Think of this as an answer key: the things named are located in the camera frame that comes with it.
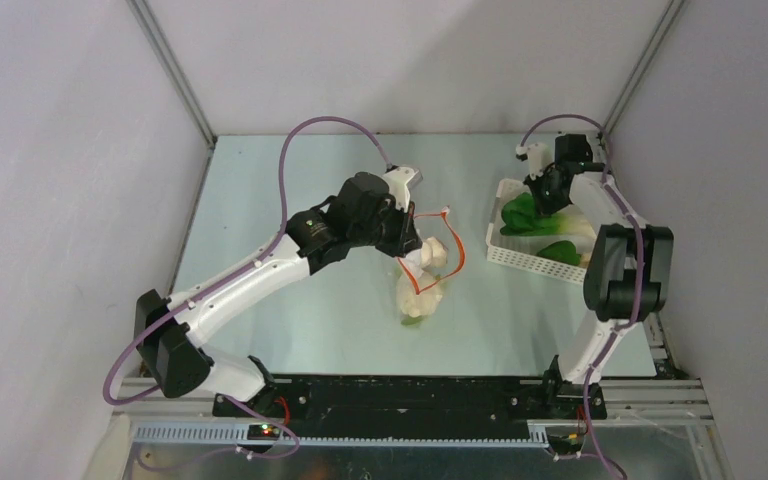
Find white perforated plastic basket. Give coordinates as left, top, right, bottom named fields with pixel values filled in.
left=485, top=178, right=596, bottom=285

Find green pepper toy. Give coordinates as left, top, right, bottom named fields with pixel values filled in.
left=535, top=240, right=582, bottom=267

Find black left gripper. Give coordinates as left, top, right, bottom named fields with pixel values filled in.
left=349, top=194, right=422, bottom=257

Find green bok choy toy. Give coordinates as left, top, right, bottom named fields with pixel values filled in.
left=500, top=193, right=596, bottom=239

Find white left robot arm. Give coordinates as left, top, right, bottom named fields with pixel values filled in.
left=135, top=166, right=422, bottom=417

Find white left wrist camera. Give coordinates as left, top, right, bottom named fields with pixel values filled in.
left=382, top=166, right=423, bottom=212

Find white cauliflower toy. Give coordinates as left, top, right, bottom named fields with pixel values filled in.
left=396, top=273, right=444, bottom=319

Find white oyster mushroom toy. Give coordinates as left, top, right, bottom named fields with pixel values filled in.
left=419, top=237, right=448, bottom=271

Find clear zip bag orange zipper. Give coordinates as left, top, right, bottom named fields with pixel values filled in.
left=395, top=206, right=466, bottom=327

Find aluminium frame profile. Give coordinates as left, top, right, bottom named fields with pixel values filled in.
left=600, top=314, right=714, bottom=426

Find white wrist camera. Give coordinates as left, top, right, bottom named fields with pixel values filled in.
left=382, top=166, right=423, bottom=212
left=515, top=142, right=553, bottom=180

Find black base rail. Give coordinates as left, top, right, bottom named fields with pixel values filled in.
left=212, top=375, right=607, bottom=440

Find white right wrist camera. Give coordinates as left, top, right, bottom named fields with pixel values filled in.
left=515, top=142, right=553, bottom=180

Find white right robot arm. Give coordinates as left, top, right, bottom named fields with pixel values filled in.
left=516, top=143, right=674, bottom=418

